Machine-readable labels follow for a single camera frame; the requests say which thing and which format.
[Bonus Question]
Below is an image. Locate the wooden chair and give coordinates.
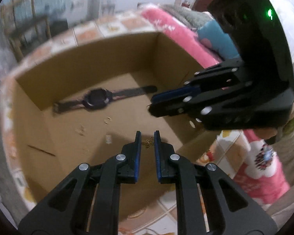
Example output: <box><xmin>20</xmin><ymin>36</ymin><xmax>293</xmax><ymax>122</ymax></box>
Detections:
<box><xmin>0</xmin><ymin>0</ymin><xmax>52</xmax><ymax>62</ymax></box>

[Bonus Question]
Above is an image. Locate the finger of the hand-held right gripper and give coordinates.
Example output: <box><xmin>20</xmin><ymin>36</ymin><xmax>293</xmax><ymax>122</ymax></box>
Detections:
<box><xmin>151</xmin><ymin>60</ymin><xmax>253</xmax><ymax>104</ymax></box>
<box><xmin>149</xmin><ymin>83</ymin><xmax>255</xmax><ymax>118</ymax></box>

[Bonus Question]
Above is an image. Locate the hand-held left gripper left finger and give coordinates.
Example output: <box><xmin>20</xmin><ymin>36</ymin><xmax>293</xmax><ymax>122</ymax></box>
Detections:
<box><xmin>18</xmin><ymin>130</ymin><xmax>142</xmax><ymax>235</ymax></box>

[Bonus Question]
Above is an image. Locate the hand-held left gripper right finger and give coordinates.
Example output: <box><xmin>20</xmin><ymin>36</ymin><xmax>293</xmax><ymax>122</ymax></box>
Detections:
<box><xmin>154</xmin><ymin>130</ymin><xmax>277</xmax><ymax>235</ymax></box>

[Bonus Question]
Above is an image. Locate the gold butterfly charm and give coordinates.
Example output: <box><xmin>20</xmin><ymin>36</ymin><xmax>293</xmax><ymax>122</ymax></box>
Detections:
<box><xmin>141</xmin><ymin>137</ymin><xmax>154</xmax><ymax>150</ymax></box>

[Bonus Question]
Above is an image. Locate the grey knitted cloth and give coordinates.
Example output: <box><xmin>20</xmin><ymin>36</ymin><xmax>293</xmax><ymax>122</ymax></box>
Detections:
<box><xmin>162</xmin><ymin>4</ymin><xmax>214</xmax><ymax>29</ymax></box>

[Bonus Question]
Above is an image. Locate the blue floral cloth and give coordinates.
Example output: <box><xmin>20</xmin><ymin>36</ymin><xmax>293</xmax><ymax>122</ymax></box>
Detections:
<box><xmin>0</xmin><ymin>0</ymin><xmax>93</xmax><ymax>42</ymax></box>

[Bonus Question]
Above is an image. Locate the brown cardboard box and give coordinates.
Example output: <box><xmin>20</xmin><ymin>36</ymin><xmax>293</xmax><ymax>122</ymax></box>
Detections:
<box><xmin>0</xmin><ymin>31</ymin><xmax>226</xmax><ymax>223</ymax></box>

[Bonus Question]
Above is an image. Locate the light blue pillow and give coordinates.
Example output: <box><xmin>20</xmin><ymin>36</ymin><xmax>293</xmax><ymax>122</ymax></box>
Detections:
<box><xmin>197</xmin><ymin>21</ymin><xmax>241</xmax><ymax>60</ymax></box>

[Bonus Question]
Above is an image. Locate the person's right hand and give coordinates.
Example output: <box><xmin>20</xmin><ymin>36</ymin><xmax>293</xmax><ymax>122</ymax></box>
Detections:
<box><xmin>255</xmin><ymin>128</ymin><xmax>279</xmax><ymax>140</ymax></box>

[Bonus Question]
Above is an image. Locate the dark blue smart watch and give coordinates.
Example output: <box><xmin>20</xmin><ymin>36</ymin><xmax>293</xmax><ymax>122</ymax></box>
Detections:
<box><xmin>53</xmin><ymin>86</ymin><xmax>158</xmax><ymax>113</ymax></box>

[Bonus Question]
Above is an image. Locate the pink flowered blanket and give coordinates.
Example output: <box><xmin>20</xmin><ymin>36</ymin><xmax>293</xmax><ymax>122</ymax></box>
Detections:
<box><xmin>141</xmin><ymin>5</ymin><xmax>291</xmax><ymax>205</ymax></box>

